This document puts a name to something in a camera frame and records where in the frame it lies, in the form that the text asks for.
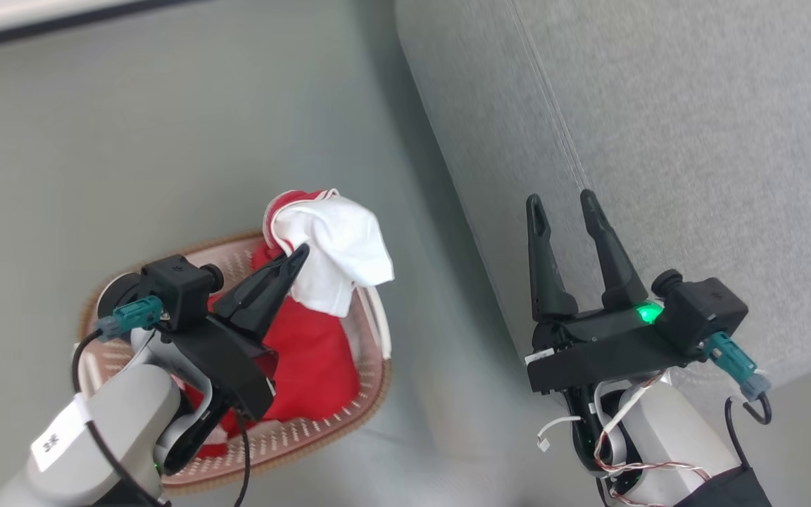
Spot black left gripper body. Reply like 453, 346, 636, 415
165, 310, 281, 423

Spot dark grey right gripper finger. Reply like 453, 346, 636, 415
579, 188, 650, 312
526, 194, 579, 323

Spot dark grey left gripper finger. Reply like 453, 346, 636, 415
234, 243, 310, 340
213, 250, 294, 319

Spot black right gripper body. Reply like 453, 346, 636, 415
525, 301, 689, 395

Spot red and white clothing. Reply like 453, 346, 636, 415
182, 188, 396, 458

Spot cream perforated laundry basket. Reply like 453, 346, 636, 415
78, 231, 394, 495

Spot grey fabric sofa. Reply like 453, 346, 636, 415
394, 0, 811, 507

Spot white wire with plug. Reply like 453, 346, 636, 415
535, 414, 584, 453

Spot thin black left gripper cable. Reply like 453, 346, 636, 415
232, 405, 253, 507

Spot white basket handle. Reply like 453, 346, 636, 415
355, 284, 393, 361

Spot teal left camera cable connector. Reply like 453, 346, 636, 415
94, 296, 165, 343

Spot teal camera cable connector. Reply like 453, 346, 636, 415
94, 296, 165, 343
703, 331, 772, 403

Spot red white twisted wires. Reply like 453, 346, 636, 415
591, 372, 715, 507

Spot teal right camera cable connector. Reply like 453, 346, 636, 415
703, 331, 772, 403

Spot thin black left camera cable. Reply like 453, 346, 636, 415
70, 330, 167, 507

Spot thin black camera cable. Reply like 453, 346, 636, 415
724, 392, 774, 471
70, 330, 167, 507

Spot thin black right camera cable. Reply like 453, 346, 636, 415
724, 392, 774, 471

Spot black white wall baseboard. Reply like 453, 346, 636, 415
0, 0, 191, 54

